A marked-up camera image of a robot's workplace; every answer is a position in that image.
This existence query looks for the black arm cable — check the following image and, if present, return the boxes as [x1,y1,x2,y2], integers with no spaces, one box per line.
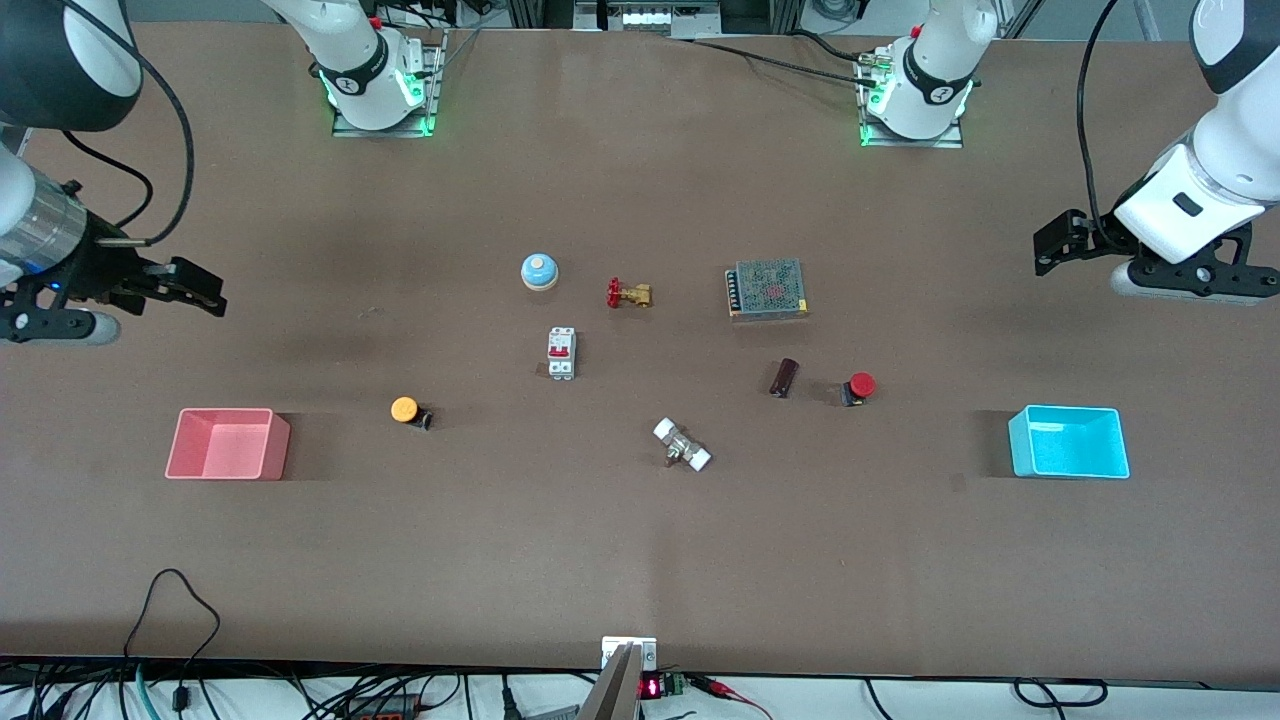
[60,0,194,244]
[1076,0,1141,256]

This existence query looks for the looped black cable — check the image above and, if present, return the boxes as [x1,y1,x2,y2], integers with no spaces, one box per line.
[122,568,223,713]

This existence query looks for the black table cable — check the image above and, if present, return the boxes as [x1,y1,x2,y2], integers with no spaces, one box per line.
[690,30,881,86]

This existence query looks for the grey metal mount bar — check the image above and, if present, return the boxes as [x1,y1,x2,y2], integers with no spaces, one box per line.
[578,643,642,720]

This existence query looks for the pink plastic bin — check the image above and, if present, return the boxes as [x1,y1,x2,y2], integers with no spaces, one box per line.
[164,407,292,482]

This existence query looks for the coiled black cable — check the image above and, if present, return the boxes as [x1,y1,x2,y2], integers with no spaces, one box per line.
[1013,678,1109,709]

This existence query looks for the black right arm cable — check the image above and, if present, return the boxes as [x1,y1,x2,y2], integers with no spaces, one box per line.
[60,0,194,244]

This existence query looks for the grey control box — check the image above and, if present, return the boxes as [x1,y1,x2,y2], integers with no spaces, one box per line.
[573,0,721,39]

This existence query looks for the white mounting bracket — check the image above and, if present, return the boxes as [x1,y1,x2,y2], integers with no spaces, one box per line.
[601,635,659,673]

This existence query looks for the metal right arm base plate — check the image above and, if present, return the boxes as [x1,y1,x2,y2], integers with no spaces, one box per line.
[332,30,443,138]

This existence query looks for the red alligator clip lead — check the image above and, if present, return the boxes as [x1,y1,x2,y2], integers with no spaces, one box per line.
[700,677,773,720]

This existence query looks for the metal mesh power supply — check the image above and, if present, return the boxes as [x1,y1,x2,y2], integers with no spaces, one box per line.
[725,258,810,322]

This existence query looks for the metal fitting white ends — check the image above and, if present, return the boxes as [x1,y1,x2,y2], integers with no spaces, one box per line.
[652,417,713,473]

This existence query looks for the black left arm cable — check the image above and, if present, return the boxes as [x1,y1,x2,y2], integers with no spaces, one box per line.
[1076,0,1141,256]

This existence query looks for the black orange connector box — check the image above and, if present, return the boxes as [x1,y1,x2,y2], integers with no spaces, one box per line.
[345,690,428,720]

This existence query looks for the blue plastic bin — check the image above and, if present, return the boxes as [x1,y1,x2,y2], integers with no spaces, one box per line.
[1007,404,1131,480]

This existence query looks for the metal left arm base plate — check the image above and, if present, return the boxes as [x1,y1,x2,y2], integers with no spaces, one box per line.
[858,50,966,150]

